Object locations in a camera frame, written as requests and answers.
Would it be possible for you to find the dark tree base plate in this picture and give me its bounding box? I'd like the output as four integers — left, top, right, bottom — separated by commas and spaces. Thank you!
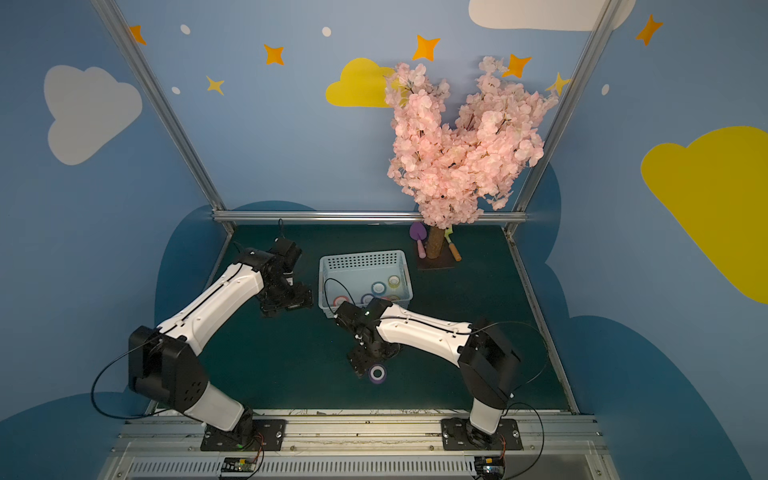
416, 241, 456, 270

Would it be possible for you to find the green circuit board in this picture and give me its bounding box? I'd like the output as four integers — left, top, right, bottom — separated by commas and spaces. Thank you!
220, 457, 259, 475
473, 456, 506, 480

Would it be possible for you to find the aluminium rail front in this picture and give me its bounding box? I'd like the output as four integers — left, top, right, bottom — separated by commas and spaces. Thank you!
99, 407, 619, 479

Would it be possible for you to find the wooden handle toy tool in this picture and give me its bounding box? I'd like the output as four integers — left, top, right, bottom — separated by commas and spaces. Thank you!
444, 229, 462, 262

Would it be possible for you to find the light blue plastic storage basket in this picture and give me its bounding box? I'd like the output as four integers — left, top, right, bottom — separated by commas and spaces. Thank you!
318, 250, 413, 318

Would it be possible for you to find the blue tape roll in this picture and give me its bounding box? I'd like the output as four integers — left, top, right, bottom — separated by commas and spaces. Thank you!
371, 281, 387, 295

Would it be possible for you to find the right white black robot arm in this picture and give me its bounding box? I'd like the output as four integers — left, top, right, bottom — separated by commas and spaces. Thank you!
334, 298, 522, 442

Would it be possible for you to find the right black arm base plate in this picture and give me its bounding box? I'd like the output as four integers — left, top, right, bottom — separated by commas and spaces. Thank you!
440, 417, 523, 451

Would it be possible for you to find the left green circuit board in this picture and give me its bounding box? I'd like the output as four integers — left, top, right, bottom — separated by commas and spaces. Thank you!
220, 457, 259, 475

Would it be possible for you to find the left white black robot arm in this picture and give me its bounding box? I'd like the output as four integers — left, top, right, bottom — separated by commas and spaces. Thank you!
128, 238, 313, 450

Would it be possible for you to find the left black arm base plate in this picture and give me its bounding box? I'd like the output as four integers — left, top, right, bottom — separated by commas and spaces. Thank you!
200, 418, 287, 452

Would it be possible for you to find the purple pink toy shovel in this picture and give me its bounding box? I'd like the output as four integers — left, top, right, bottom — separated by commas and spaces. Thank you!
409, 222, 427, 259

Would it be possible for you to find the right green circuit board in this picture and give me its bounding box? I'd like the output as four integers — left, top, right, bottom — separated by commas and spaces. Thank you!
473, 456, 506, 480

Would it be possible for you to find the pink cherry blossom tree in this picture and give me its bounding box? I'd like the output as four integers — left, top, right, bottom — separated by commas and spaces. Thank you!
385, 56, 559, 229

